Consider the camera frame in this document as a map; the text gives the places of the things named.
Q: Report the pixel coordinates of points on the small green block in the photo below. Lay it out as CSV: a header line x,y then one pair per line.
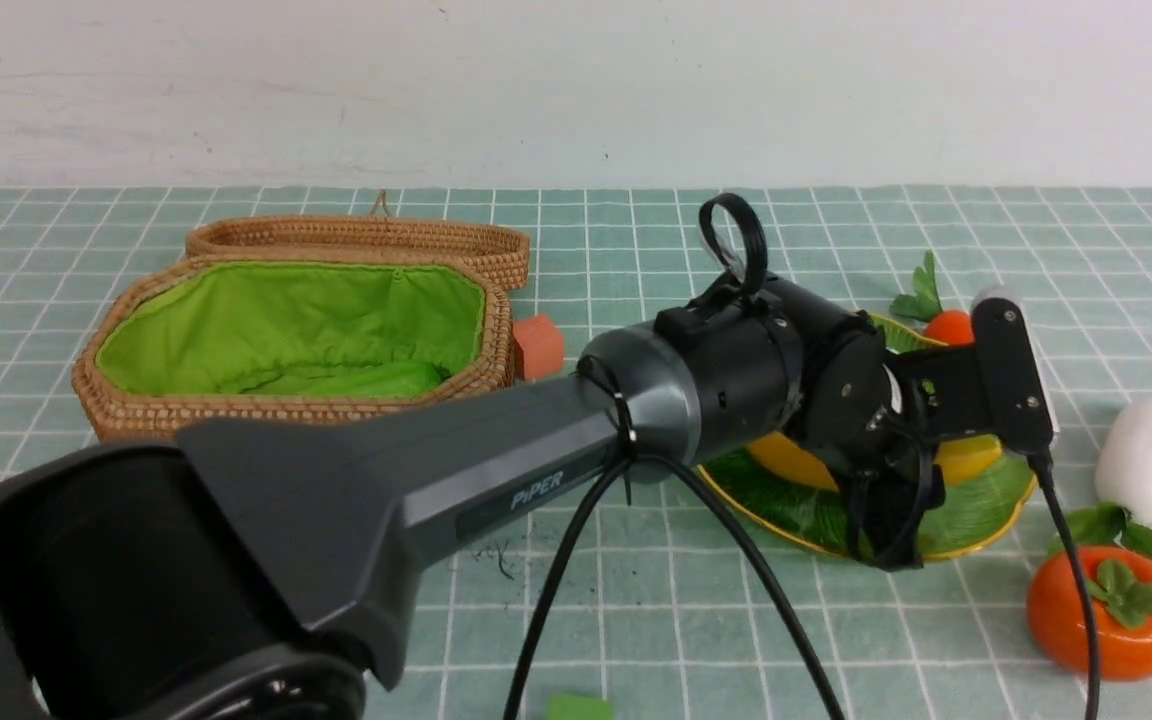
x,y
569,706

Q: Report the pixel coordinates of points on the white toy radish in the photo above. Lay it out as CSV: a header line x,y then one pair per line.
x,y
1123,474

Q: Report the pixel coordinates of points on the orange yellow toy mango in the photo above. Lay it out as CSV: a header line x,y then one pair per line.
x,y
786,460

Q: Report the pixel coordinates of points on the orange toy carrot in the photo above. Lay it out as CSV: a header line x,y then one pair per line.
x,y
948,325

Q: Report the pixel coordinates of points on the small orange block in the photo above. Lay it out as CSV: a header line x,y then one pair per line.
x,y
539,348

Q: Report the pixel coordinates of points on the woven wicker basket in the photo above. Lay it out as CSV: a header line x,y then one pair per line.
x,y
308,337

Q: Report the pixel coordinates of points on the orange toy persimmon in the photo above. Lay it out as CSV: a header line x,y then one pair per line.
x,y
1119,583

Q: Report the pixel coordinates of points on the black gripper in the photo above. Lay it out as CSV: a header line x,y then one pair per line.
x,y
894,432

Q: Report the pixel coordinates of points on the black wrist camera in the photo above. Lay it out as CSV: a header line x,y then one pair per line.
x,y
1018,404

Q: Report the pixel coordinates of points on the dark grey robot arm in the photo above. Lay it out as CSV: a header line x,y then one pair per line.
x,y
261,569

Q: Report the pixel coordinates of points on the green checkered tablecloth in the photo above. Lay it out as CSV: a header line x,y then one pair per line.
x,y
658,611

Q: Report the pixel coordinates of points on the green leaf-shaped plate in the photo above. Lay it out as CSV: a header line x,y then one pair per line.
x,y
974,513

